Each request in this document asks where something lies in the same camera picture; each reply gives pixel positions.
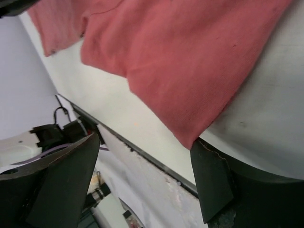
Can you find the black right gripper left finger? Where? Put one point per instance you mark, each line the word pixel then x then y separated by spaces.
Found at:
pixel 49 192

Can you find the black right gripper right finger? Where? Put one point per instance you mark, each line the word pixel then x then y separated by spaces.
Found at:
pixel 214 182

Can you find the red t shirt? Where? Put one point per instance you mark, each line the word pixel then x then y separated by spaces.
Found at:
pixel 185 59

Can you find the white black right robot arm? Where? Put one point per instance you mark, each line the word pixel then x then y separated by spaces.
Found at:
pixel 101 210

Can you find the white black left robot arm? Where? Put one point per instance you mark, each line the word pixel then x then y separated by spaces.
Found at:
pixel 46 139

